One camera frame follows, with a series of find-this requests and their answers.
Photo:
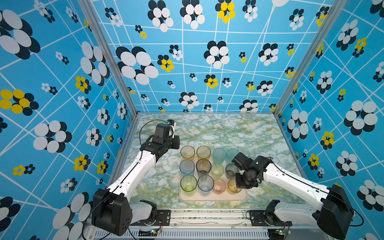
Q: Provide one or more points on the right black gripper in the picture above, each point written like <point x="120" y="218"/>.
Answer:
<point x="240" y="185"/>

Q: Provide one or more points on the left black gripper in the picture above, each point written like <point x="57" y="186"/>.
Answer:
<point x="176" y="138"/>

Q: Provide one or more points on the small grey glass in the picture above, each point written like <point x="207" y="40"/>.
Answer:
<point x="231" y="171"/>

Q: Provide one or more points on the teal dotted glass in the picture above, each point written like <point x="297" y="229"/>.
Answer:
<point x="219" y="156"/>
<point x="230" y="155"/>

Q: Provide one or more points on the small amber glass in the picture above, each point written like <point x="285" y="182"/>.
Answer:
<point x="232" y="187"/>

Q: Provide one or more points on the tall amber glass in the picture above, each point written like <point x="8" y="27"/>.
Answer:
<point x="187" y="152"/>

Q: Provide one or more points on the small light green glass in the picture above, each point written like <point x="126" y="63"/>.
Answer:
<point x="217" y="171"/>

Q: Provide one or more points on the textured blue glass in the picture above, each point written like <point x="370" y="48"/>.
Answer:
<point x="187" y="167"/>

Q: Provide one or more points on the small pink glass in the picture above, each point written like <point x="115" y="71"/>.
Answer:
<point x="219" y="186"/>

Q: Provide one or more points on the tall yellow glass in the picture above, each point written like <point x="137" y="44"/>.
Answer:
<point x="203" y="152"/>

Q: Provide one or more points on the tall pale blue glass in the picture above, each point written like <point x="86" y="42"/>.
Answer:
<point x="205" y="185"/>

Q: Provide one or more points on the tall grey glass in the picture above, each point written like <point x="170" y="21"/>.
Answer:
<point x="203" y="166"/>

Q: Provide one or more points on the tall green glass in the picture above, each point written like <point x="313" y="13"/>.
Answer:
<point x="188" y="185"/>

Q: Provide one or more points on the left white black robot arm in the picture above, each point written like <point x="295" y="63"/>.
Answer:
<point x="112" y="210"/>

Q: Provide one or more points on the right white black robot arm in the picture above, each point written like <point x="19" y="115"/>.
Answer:
<point x="326" y="207"/>

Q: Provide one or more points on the cream plastic tray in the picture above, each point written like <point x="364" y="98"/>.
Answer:
<point x="224" y="197"/>

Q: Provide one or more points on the left green circuit board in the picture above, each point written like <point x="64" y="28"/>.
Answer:
<point x="150" y="233"/>

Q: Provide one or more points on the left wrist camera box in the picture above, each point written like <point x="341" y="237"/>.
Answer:
<point x="171" y="123"/>

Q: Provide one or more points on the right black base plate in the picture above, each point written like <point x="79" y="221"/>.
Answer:
<point x="259" y="218"/>

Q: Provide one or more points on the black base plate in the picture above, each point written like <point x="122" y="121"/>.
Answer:
<point x="259" y="218"/>
<point x="162" y="218"/>

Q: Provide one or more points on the aluminium front rail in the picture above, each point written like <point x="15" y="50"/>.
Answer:
<point x="209" y="224"/>

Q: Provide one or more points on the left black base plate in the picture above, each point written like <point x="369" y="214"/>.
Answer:
<point x="162" y="218"/>

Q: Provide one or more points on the left aluminium corner post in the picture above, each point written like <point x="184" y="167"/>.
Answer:
<point x="90" y="15"/>

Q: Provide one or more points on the aluminium corner post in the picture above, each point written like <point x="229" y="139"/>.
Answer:
<point x="90" y="15"/>
<point x="323" y="31"/>

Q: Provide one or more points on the right aluminium corner post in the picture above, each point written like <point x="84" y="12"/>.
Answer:
<point x="323" y="31"/>

